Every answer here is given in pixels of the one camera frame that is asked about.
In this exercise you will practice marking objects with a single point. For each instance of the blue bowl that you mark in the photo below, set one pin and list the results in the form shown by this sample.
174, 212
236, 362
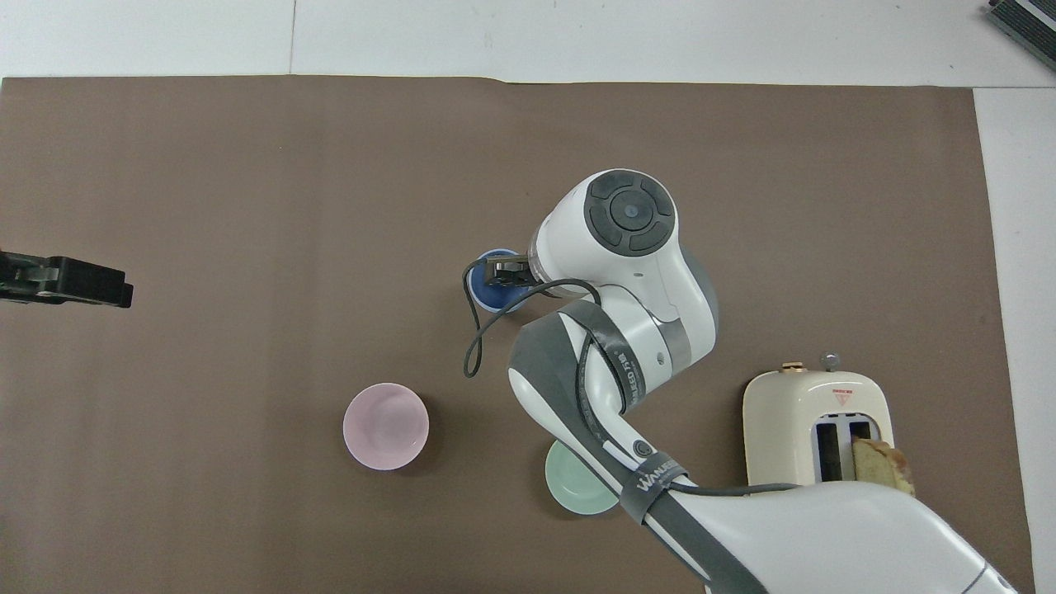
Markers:
479, 294

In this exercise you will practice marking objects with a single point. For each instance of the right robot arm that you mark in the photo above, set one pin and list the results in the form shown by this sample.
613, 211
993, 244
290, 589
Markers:
652, 272

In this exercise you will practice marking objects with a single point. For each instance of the pink bowl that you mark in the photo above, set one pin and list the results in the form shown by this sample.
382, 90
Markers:
385, 426

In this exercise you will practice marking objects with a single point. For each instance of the green bowl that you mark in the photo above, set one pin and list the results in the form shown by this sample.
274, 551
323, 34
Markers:
573, 492

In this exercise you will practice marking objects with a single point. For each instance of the cream toaster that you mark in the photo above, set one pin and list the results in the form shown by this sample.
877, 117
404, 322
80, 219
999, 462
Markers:
784, 429

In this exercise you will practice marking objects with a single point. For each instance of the bread slice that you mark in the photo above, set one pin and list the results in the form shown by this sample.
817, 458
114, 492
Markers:
879, 466

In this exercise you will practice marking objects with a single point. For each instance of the black stand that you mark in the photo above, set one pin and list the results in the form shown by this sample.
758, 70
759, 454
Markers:
1027, 23

